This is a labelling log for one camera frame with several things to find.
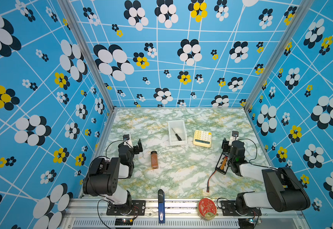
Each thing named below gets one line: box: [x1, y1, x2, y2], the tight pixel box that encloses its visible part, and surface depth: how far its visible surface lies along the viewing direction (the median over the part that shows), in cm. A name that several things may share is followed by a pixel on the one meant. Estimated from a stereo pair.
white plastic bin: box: [167, 119, 188, 146], surface depth 104 cm
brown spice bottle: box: [150, 150, 159, 170], surface depth 89 cm
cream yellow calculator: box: [192, 129, 213, 148], surface depth 101 cm
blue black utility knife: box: [157, 188, 166, 224], surface depth 73 cm
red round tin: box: [197, 197, 219, 221], surface depth 72 cm
